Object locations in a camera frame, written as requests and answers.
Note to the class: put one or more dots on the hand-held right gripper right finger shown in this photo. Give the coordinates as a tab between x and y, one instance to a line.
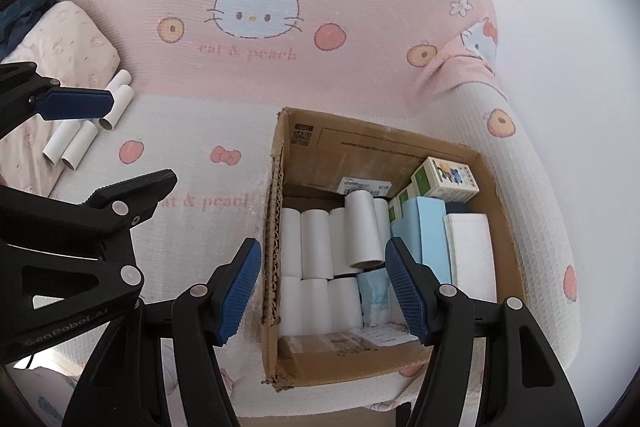
407	292

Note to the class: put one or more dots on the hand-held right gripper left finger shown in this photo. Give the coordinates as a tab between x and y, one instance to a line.
240	292

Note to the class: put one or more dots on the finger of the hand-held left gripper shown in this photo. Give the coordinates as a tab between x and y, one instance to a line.
75	103
60	232

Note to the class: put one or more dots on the white paper roll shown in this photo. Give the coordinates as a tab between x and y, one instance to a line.
119	81
60	141
120	109
82	146
362	227

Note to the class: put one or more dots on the stack of white rolls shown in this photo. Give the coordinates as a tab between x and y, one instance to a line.
315	237

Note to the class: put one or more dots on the brown cardboard box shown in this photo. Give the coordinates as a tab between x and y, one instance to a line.
350	147

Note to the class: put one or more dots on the light blue tissue pack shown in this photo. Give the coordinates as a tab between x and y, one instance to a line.
375	297

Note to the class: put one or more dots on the light blue box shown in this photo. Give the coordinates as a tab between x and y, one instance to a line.
425	237

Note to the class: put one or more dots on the pink flowered pillow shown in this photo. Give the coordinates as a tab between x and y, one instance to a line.
65	42

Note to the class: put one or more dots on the white flat box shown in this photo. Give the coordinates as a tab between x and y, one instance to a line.
470	257

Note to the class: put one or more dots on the small green white box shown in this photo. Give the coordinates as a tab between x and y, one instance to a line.
402	207

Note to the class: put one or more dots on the dark blue item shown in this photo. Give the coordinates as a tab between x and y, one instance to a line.
457	208

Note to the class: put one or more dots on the dark blue cloth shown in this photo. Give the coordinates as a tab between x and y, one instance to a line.
22	17

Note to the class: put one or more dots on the large green white box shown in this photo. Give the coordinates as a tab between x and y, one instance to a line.
445	179

